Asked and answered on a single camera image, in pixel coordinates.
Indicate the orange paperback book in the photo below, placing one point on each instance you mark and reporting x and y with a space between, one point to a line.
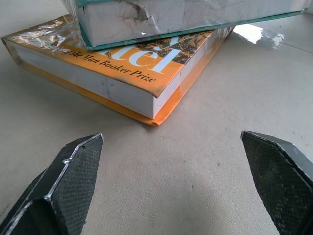
137 71

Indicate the teal-covered book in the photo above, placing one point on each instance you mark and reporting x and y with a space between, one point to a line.
156 17

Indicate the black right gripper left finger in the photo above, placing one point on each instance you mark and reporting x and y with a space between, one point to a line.
66 186

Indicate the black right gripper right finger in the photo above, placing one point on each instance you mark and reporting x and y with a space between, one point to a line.
281 181

